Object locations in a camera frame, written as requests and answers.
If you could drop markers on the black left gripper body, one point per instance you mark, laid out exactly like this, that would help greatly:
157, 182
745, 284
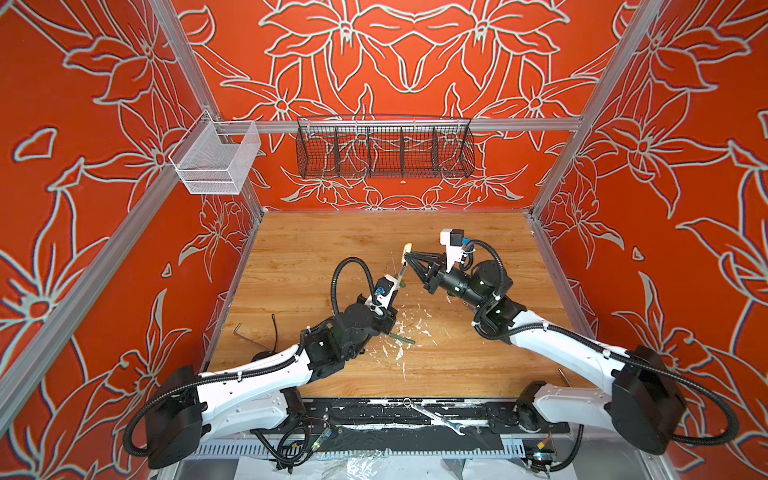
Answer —
374, 321

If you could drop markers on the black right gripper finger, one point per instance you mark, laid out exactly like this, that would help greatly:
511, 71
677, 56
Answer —
426, 272
425, 257

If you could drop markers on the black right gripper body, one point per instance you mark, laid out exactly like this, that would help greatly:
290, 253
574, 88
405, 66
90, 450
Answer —
460, 285

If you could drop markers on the beige pen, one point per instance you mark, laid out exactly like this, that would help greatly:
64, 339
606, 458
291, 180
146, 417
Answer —
402, 271

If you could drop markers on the green pen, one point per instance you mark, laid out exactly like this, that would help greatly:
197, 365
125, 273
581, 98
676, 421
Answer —
402, 339

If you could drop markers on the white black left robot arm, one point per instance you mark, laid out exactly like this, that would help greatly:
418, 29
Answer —
192, 408

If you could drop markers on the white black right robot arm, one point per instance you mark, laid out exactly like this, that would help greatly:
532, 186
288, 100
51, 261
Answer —
631, 392

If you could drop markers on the metal hex key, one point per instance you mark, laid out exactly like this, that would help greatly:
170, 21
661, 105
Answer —
241, 334

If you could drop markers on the silver wrench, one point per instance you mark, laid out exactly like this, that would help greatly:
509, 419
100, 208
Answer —
434, 417

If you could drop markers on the clear plastic bin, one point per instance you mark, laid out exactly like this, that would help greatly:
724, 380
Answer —
216, 157

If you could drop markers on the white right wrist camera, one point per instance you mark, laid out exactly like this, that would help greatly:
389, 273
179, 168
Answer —
453, 241

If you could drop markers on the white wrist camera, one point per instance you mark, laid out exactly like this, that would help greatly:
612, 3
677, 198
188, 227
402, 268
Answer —
385, 291
453, 241

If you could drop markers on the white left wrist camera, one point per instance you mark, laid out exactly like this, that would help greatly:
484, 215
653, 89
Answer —
385, 291

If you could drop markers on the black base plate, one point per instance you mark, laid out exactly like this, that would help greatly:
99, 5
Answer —
494, 415

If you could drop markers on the black wire basket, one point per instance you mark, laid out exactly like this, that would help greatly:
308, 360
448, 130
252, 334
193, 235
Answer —
367, 146

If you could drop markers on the grey slotted cable duct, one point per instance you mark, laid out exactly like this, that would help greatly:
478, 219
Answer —
510, 449

